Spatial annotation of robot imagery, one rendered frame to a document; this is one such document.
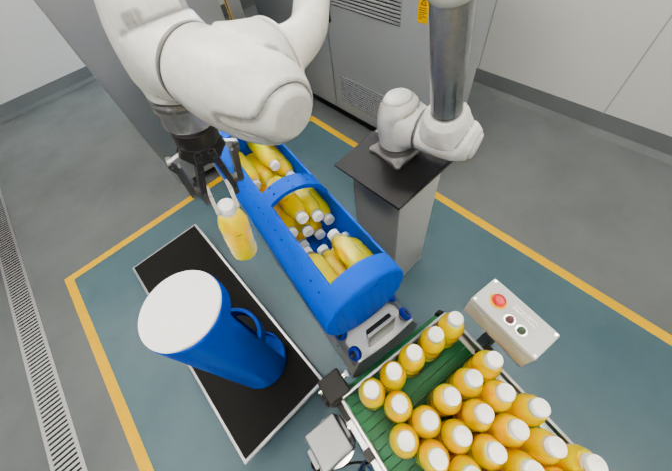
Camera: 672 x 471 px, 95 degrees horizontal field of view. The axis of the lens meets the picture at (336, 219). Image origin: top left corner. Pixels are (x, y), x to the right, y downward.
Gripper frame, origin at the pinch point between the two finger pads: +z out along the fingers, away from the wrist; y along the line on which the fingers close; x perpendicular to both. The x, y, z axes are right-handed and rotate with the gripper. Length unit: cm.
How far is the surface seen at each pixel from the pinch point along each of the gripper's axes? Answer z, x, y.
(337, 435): 58, 51, -2
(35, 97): 192, -450, 143
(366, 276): 19.4, 25.2, -23.9
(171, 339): 48, 3, 30
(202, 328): 47, 5, 21
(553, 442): 27, 75, -40
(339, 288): 21.6, 23.8, -16.8
